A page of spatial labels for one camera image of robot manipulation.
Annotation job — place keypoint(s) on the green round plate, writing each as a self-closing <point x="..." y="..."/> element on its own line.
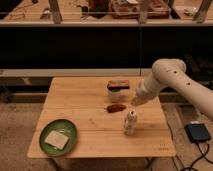
<point x="63" y="126"/>

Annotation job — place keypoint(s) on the long wooden background shelf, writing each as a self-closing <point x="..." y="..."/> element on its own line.
<point x="73" y="72"/>

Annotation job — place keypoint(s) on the white square sponge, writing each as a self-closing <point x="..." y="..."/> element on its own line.
<point x="56" y="139"/>

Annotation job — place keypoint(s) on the brown block on cup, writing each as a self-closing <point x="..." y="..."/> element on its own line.
<point x="118" y="84"/>

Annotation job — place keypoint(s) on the wooden table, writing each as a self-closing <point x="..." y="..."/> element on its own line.
<point x="83" y="100"/>

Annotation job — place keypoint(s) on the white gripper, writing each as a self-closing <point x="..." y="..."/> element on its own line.
<point x="139" y="98"/>

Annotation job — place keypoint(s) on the brown sausage piece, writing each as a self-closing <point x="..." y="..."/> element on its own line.
<point x="115" y="108"/>

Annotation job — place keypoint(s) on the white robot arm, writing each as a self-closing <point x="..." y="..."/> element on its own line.
<point x="172" y="73"/>

